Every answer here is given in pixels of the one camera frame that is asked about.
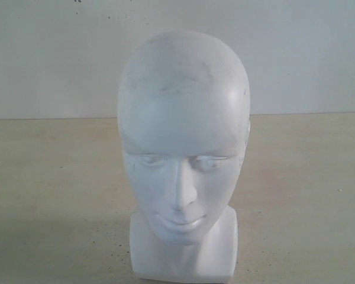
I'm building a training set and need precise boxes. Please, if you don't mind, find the white mannequin head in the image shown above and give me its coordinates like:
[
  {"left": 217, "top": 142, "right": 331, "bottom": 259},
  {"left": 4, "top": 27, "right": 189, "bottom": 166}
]
[{"left": 117, "top": 31, "right": 250, "bottom": 283}]

